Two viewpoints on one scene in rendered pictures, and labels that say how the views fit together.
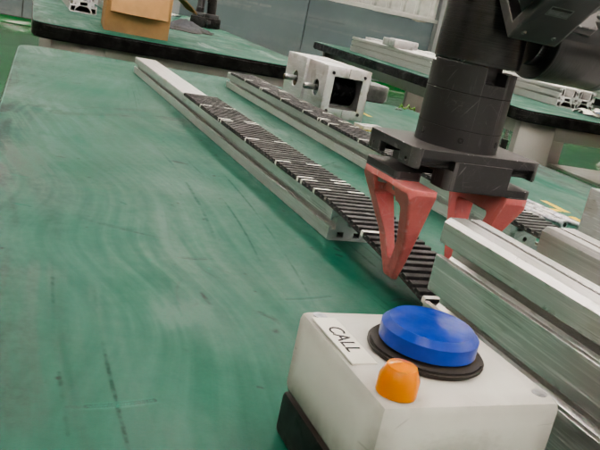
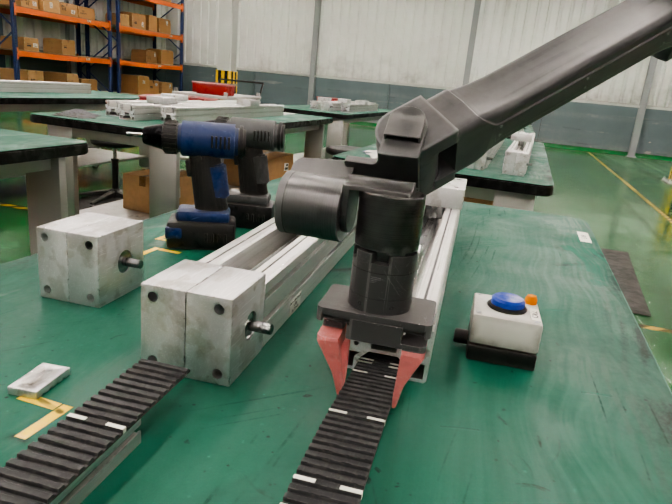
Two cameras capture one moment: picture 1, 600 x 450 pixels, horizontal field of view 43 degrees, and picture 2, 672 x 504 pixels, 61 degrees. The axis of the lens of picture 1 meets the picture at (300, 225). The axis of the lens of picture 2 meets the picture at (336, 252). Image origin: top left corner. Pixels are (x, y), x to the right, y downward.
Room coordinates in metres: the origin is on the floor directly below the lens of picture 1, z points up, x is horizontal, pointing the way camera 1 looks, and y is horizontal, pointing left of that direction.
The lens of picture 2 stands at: (0.93, 0.17, 1.08)
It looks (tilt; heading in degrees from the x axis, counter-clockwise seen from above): 17 degrees down; 218
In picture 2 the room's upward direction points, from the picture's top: 5 degrees clockwise
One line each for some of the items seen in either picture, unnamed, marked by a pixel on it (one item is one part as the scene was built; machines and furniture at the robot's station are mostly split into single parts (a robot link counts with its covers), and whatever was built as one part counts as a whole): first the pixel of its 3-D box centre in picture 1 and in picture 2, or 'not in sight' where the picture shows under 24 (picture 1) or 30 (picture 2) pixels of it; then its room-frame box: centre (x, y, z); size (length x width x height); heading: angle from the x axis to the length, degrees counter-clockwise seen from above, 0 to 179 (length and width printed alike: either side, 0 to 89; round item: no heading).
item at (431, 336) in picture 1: (426, 344); (507, 304); (0.29, -0.06, 0.84); 0.04 x 0.04 x 0.02
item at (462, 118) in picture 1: (462, 118); (381, 284); (0.52, -0.09, 0.91); 0.10 x 0.07 x 0.07; 116
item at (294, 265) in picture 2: not in sight; (318, 231); (0.17, -0.47, 0.82); 0.80 x 0.10 x 0.09; 25
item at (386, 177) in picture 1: (420, 215); (385, 357); (0.52, -0.08, 0.84); 0.07 x 0.07 x 0.09; 26
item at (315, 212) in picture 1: (207, 114); not in sight; (1.07, 0.16, 0.79); 0.96 x 0.04 x 0.03; 25
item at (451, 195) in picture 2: not in sight; (437, 196); (-0.14, -0.40, 0.87); 0.16 x 0.11 x 0.07; 25
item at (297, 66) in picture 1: (308, 79); not in sight; (1.58, 0.04, 0.83); 0.11 x 0.10 x 0.10; 116
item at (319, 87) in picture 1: (329, 88); not in sight; (1.47, 0.00, 0.83); 0.11 x 0.10 x 0.10; 113
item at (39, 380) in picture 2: not in sight; (40, 380); (0.72, -0.34, 0.78); 0.05 x 0.03 x 0.01; 29
